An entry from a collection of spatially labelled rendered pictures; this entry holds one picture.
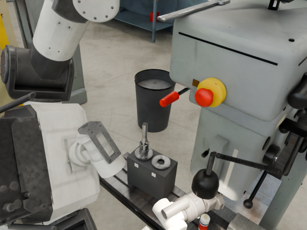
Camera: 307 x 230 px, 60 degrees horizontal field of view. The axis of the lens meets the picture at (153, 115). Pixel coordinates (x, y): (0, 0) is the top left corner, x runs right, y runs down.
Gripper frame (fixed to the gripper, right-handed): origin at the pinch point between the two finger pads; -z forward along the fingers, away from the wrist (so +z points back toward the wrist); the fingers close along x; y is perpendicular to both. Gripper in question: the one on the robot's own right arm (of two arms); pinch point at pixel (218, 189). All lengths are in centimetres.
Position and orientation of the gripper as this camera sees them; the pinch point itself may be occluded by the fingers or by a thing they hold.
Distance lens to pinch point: 107.5
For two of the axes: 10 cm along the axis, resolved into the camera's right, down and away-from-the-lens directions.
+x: -5.6, -5.1, 6.5
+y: -0.5, 8.1, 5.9
